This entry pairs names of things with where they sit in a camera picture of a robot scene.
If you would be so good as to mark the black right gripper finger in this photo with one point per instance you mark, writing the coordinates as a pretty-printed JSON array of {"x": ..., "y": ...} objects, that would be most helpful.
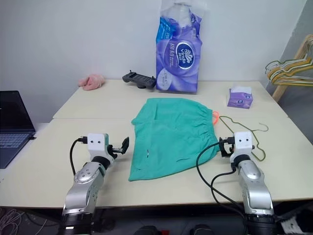
[{"x": 222, "y": 147}]

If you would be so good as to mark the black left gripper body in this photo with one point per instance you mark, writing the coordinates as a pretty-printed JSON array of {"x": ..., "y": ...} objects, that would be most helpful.
[{"x": 112, "y": 150}]

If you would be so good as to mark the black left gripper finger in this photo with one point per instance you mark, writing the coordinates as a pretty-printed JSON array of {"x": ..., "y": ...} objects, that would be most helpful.
[{"x": 125, "y": 145}]

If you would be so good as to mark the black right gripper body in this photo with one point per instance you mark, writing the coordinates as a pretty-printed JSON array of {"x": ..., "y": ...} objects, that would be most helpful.
[{"x": 230, "y": 149}]

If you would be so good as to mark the green shorts garment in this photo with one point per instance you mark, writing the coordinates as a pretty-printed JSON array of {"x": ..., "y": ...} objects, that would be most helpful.
[{"x": 171, "y": 137}]

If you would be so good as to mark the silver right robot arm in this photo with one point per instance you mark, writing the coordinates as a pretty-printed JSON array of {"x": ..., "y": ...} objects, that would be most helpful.
[{"x": 252, "y": 176}]

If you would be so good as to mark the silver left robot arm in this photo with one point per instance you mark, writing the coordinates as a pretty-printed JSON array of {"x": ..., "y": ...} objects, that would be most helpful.
[{"x": 84, "y": 176}]

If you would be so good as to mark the small purple tissue box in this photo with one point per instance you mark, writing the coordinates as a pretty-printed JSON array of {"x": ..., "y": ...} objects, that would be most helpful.
[{"x": 240, "y": 100}]

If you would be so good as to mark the black handheld controller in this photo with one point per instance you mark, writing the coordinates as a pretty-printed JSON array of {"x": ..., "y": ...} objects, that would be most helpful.
[{"x": 139, "y": 80}]

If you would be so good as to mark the pink plush cloth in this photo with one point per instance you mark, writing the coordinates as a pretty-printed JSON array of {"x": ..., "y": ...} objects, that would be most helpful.
[{"x": 91, "y": 82}]

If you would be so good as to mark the wooden clothes rack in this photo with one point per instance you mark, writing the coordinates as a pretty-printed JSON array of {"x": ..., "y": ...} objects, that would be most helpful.
[{"x": 281, "y": 85}]

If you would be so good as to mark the dark rounded shape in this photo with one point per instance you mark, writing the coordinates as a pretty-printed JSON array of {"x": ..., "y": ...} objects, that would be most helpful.
[
  {"x": 149, "y": 230},
  {"x": 200, "y": 230}
]

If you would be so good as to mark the purple Vinda tissue pack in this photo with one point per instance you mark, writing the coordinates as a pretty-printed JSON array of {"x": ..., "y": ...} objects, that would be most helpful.
[{"x": 178, "y": 66}]

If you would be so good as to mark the dark laptop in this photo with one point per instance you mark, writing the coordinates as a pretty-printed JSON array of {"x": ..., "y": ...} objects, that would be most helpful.
[{"x": 14, "y": 122}]

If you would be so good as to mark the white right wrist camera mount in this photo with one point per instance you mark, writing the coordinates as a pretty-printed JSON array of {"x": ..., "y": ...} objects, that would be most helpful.
[{"x": 243, "y": 144}]

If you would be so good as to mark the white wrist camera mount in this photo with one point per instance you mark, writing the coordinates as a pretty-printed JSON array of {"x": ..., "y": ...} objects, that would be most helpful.
[
  {"x": 96, "y": 145},
  {"x": 243, "y": 144}
]

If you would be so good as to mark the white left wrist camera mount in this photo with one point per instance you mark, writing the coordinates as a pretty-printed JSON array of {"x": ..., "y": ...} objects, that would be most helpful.
[{"x": 96, "y": 145}]

